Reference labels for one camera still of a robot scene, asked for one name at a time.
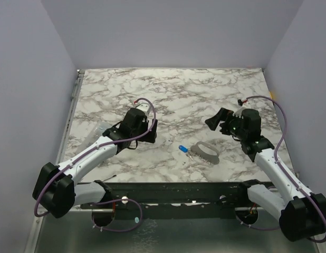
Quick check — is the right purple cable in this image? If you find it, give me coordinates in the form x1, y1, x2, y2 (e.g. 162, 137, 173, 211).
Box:
238, 95, 326, 243

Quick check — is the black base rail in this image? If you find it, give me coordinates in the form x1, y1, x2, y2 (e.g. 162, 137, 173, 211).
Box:
81, 179, 261, 219

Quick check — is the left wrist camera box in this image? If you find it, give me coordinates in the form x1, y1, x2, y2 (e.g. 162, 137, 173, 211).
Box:
135, 103, 151, 115

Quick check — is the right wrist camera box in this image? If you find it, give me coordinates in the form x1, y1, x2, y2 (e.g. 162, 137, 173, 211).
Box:
233, 106, 248, 118

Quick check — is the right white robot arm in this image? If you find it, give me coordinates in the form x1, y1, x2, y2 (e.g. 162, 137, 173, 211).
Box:
205, 108, 326, 243

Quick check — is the left side metal rail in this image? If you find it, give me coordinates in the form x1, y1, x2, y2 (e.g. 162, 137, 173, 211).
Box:
71, 70, 85, 101

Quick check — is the blue tagged key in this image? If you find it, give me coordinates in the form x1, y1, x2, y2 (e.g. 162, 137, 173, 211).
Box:
178, 145, 193, 159

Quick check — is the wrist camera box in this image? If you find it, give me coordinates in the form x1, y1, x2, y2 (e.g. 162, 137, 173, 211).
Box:
135, 103, 151, 115
233, 106, 248, 118

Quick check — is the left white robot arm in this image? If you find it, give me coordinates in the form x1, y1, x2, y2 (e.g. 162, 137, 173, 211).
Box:
32, 103, 158, 218

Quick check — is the clear plastic parts box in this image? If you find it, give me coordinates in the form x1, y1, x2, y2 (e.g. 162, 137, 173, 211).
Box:
93, 121, 111, 135

